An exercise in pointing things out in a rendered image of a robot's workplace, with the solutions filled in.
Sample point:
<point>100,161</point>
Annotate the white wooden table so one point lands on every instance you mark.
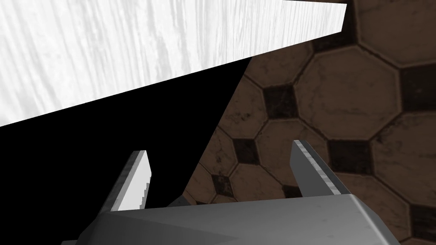
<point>102,51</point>

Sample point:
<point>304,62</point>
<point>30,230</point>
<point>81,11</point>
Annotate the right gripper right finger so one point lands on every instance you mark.
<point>309,180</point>

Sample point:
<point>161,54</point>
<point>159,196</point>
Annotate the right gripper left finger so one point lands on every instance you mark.
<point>133,190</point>

